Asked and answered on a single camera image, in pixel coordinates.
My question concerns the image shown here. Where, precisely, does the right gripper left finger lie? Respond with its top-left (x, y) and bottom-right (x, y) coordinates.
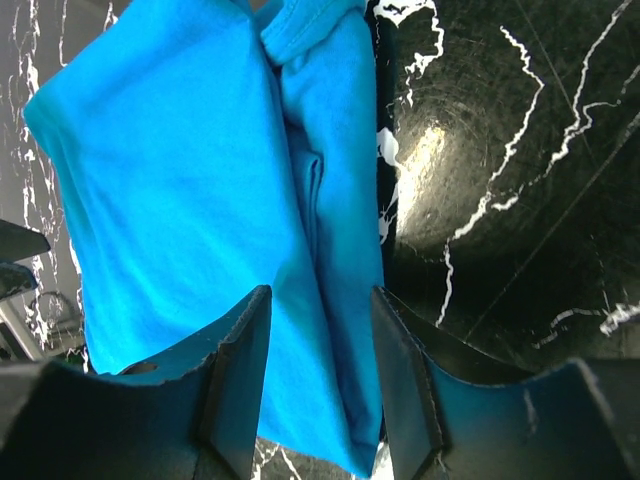
top-left (1, 285), bottom-right (272, 479)

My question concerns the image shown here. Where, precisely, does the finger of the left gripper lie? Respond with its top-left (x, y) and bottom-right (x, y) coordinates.
top-left (0, 262), bottom-right (38, 300)
top-left (0, 220), bottom-right (51, 263)

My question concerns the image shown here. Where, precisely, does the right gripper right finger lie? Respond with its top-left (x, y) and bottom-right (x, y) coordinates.
top-left (371, 287), bottom-right (639, 479)

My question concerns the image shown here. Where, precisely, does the blue t-shirt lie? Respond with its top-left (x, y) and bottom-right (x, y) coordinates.
top-left (24, 1), bottom-right (383, 477)

